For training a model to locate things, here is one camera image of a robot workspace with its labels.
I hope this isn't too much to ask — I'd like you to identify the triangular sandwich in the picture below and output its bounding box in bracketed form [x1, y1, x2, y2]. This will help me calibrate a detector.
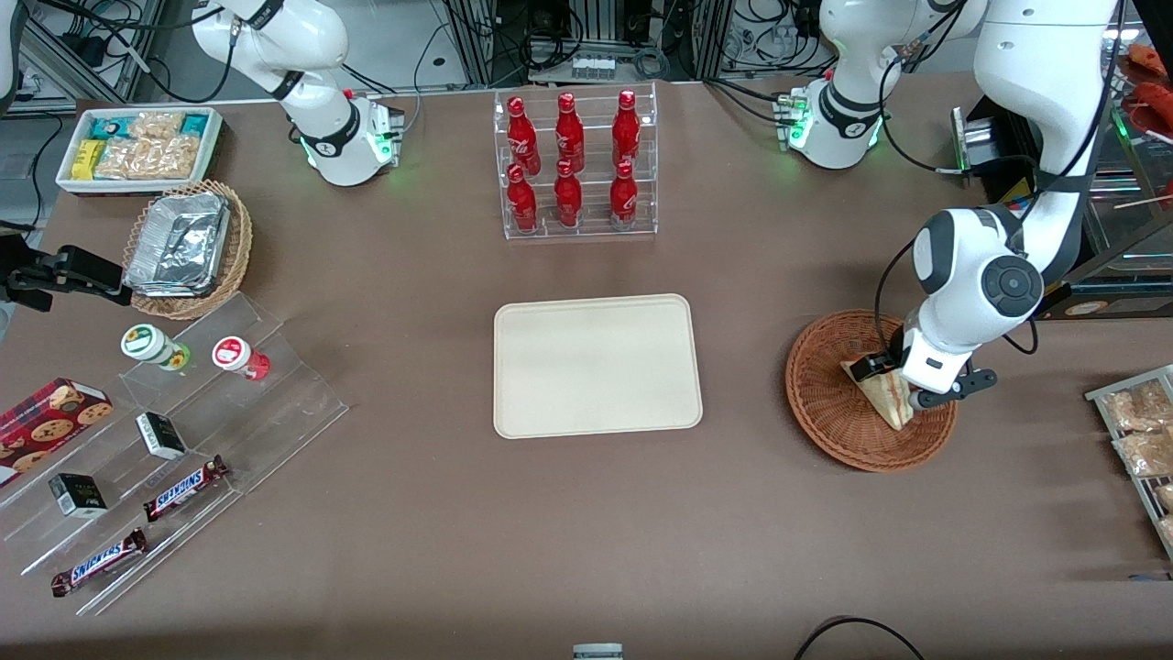
[840, 357, 915, 432]

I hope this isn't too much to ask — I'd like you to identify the brown wicker basket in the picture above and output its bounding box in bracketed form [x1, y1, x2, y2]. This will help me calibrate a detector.
[785, 310, 959, 473]

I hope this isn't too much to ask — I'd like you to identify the light wicker basket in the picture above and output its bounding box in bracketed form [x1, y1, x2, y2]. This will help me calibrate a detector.
[122, 179, 253, 320]

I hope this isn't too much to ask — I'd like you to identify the beige plastic tray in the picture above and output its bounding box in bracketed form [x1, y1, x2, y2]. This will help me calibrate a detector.
[493, 293, 704, 440]

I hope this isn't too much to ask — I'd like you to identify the aluminium foil container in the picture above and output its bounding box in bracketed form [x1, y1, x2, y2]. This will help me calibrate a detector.
[125, 192, 231, 298]

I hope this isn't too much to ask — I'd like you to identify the green lid white cup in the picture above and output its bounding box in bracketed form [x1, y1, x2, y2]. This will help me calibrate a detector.
[120, 324, 192, 372]

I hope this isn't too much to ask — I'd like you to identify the large clear cracker bag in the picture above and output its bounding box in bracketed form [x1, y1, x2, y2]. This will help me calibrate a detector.
[94, 137, 199, 181]

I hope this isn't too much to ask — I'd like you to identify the red plaid cookie box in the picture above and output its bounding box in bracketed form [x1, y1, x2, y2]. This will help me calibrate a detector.
[0, 377, 115, 488]

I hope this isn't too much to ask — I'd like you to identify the small clear cracker bag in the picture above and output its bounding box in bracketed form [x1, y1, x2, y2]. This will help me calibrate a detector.
[128, 111, 185, 141]

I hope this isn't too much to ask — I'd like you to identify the red lid white cup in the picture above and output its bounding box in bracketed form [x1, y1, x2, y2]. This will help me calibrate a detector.
[211, 335, 272, 382]

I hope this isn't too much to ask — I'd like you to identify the white plastic snack bin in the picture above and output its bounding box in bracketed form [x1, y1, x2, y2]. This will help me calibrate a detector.
[55, 105, 224, 196]

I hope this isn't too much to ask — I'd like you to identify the small black box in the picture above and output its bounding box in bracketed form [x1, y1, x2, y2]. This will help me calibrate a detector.
[48, 472, 109, 520]
[136, 412, 188, 461]

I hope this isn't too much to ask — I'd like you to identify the black food warmer machine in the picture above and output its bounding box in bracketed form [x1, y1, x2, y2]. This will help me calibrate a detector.
[951, 16, 1173, 321]

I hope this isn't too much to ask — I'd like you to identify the clear acrylic stepped display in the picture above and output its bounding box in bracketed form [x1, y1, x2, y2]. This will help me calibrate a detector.
[0, 291, 350, 617]

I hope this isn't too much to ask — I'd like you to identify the snickers chocolate bar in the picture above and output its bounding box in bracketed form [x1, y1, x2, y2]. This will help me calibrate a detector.
[142, 455, 229, 523]
[50, 527, 148, 599]

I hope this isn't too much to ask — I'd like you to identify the red cola bottle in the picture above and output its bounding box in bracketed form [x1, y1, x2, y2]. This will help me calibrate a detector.
[507, 96, 541, 175]
[609, 160, 639, 230]
[612, 89, 641, 168]
[507, 163, 539, 233]
[555, 92, 586, 173]
[554, 159, 584, 228]

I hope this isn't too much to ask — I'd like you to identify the clear acrylic bottle rack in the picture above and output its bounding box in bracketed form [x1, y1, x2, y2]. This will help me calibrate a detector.
[493, 81, 659, 241]

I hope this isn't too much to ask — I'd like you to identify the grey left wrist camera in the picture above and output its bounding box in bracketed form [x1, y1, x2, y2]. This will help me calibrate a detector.
[911, 368, 999, 411]

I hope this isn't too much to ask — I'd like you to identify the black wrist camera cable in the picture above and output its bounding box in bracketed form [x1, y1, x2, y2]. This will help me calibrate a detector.
[873, 0, 1128, 360]

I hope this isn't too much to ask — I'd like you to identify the grey wire tray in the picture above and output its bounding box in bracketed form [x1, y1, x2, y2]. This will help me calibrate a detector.
[1085, 364, 1173, 562]

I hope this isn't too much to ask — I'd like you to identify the black floor cable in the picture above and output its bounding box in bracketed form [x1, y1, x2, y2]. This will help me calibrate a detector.
[793, 615, 926, 660]

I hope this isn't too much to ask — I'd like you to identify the aluminium frame rack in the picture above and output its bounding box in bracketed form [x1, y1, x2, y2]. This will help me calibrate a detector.
[444, 0, 734, 85]

